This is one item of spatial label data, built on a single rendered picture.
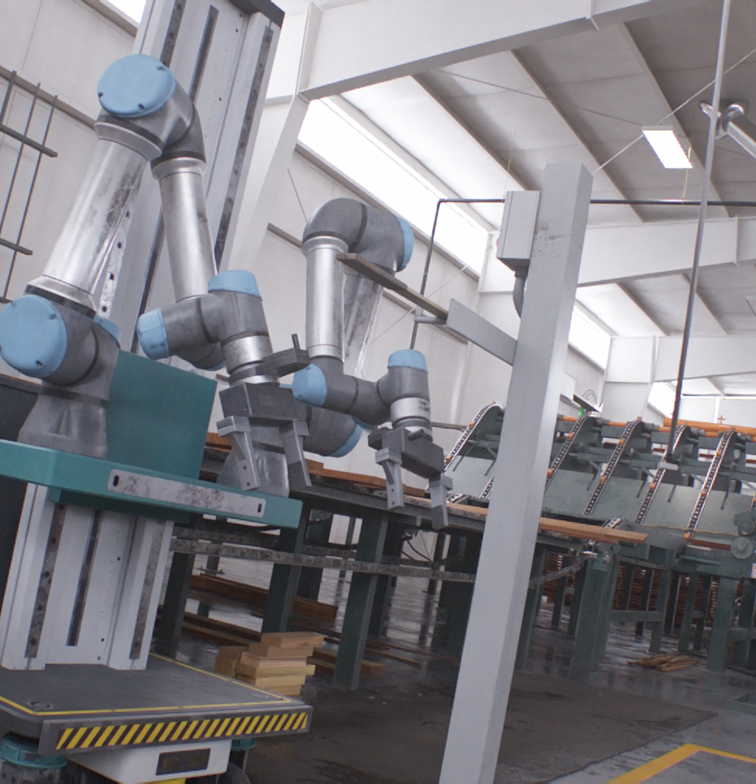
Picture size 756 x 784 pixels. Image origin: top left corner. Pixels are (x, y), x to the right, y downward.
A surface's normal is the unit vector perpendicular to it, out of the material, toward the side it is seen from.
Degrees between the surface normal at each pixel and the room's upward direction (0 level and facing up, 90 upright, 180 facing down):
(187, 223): 83
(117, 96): 80
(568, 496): 46
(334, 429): 99
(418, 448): 67
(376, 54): 90
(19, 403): 90
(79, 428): 72
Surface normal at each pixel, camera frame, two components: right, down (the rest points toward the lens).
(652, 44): -0.21, 0.97
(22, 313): -0.19, -0.04
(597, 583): -0.48, -0.22
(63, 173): 0.85, 0.04
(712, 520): -0.22, -0.83
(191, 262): 0.20, -0.22
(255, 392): 0.87, -0.30
